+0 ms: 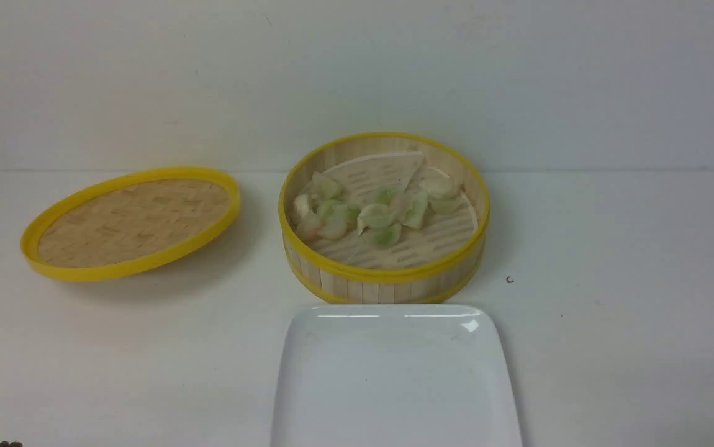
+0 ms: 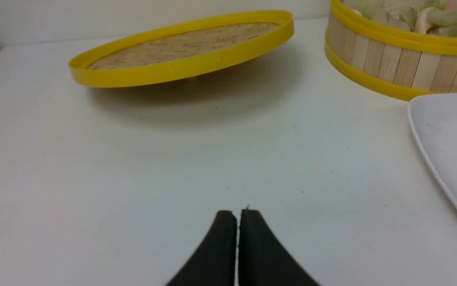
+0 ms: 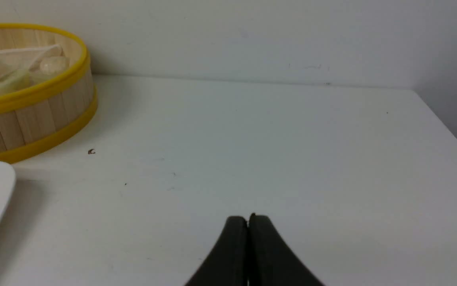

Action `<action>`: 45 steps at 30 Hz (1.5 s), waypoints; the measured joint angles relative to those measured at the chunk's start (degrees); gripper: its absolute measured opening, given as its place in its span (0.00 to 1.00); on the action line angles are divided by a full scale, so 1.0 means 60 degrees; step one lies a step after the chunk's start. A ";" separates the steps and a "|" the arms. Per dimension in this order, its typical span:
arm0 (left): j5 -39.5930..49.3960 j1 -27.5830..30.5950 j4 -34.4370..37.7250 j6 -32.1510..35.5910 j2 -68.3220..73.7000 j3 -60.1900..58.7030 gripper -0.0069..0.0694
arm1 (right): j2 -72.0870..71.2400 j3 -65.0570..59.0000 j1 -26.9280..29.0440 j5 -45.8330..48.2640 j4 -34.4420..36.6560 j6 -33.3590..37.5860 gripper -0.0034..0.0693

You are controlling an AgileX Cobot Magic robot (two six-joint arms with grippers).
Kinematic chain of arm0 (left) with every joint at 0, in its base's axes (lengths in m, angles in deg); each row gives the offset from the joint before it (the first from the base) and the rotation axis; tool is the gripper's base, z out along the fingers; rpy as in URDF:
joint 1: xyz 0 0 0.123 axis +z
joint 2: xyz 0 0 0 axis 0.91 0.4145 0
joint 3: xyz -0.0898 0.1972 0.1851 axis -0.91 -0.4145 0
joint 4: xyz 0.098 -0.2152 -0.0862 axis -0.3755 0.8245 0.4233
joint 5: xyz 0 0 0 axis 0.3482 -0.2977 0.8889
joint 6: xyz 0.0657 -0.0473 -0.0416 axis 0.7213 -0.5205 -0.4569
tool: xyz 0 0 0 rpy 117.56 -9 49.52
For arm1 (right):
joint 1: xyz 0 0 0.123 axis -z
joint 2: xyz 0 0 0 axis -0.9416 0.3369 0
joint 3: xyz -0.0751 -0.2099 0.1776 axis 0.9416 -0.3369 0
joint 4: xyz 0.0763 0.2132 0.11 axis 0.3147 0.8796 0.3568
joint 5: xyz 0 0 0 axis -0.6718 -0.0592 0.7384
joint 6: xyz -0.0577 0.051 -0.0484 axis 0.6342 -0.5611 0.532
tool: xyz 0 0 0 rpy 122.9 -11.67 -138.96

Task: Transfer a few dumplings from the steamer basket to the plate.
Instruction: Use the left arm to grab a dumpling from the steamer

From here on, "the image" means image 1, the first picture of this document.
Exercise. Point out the green steamed dumpling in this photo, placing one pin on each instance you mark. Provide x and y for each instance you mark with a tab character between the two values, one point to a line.
374	216
414	210
383	238
336	218
323	187

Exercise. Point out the pink steamed dumpling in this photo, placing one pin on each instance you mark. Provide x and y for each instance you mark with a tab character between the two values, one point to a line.
309	227

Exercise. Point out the pale steamed dumpling left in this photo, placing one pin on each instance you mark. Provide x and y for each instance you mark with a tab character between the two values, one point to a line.
303	206

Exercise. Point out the pale steamed dumpling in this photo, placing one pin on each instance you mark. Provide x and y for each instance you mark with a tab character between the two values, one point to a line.
303	206
438	189

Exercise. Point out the pale steamed dumpling back right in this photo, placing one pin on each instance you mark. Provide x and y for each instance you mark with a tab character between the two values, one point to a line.
438	189

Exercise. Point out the white square plate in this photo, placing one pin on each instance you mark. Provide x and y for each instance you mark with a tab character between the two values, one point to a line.
394	375

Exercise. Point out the yellow rimmed bamboo steamer basket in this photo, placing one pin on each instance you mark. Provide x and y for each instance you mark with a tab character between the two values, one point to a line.
336	283

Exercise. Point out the yellow rimmed bamboo steamer lid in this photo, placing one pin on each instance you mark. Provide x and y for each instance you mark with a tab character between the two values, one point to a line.
131	224

